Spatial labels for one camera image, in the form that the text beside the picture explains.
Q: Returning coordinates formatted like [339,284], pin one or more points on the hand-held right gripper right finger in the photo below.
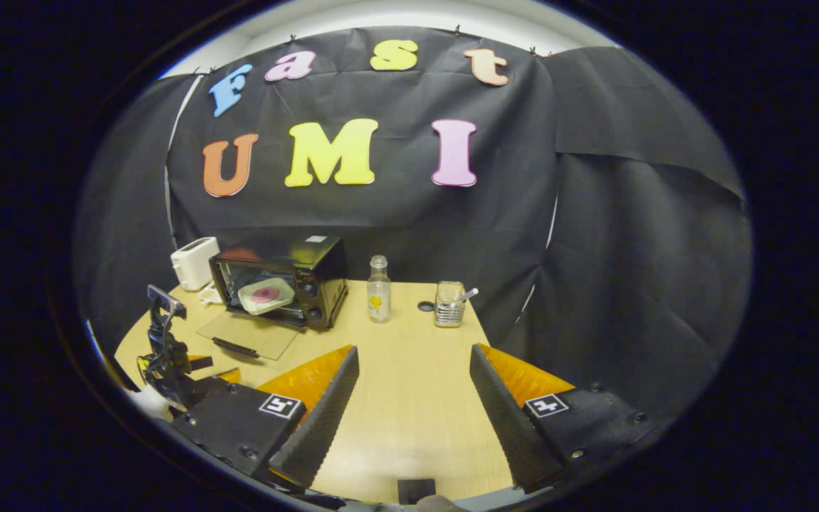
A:
[509,427]

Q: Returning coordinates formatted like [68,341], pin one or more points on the silver spoon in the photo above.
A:
[469,293]

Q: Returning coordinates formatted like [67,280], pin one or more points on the black electric oven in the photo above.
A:
[320,274]

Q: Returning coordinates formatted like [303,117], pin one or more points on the white toaster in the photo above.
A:
[193,264]

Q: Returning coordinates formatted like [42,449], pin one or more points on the pink ham slice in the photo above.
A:
[265,294]

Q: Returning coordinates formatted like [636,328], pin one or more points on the cream square plate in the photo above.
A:
[278,299]

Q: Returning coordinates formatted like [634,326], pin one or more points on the clear bottle with yellow print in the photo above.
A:
[379,299]

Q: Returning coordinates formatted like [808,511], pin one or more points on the black backdrop cloth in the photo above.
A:
[395,213]

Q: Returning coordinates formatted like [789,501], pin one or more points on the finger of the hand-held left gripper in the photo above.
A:
[230,375]
[202,363]

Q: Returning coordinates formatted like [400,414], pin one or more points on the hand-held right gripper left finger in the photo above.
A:
[313,427]

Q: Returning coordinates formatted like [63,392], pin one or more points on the black box at table edge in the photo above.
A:
[416,491]

